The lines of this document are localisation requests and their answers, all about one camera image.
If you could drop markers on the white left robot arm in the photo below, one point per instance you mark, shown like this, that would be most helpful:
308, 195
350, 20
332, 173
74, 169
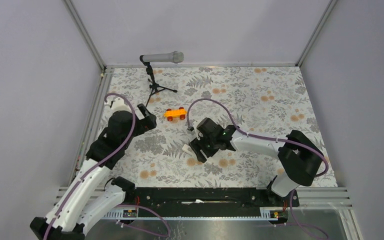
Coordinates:
73, 216

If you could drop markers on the white remote control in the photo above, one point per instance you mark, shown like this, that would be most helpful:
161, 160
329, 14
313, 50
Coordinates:
187, 149

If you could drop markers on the black microphone tripod stand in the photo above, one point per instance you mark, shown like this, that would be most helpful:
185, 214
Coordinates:
155, 88

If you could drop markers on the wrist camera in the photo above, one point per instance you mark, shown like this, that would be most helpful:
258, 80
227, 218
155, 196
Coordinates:
118, 104
196, 132

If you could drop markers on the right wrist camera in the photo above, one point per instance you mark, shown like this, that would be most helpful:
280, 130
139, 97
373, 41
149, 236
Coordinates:
196, 132

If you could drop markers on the orange toy car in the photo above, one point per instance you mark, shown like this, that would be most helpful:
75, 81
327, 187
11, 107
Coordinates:
171, 114

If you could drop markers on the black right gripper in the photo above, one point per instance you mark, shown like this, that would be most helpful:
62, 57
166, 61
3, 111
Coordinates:
197, 145

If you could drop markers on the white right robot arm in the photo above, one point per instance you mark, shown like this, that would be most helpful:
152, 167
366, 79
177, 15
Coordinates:
299, 157

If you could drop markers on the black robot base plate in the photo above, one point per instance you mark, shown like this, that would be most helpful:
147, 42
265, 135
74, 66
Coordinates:
152, 198

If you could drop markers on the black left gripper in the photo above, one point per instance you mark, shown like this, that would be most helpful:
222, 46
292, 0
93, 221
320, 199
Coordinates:
147, 123

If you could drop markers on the grey microphone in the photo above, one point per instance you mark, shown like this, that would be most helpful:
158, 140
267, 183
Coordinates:
171, 57

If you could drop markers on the grey slotted cable duct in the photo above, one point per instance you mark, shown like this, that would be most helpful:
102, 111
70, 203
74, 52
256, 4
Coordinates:
199, 213

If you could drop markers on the floral patterned table mat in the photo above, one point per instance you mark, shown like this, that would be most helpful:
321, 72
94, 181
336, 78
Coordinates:
271, 100

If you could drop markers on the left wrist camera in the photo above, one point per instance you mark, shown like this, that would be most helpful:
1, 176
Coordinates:
118, 104

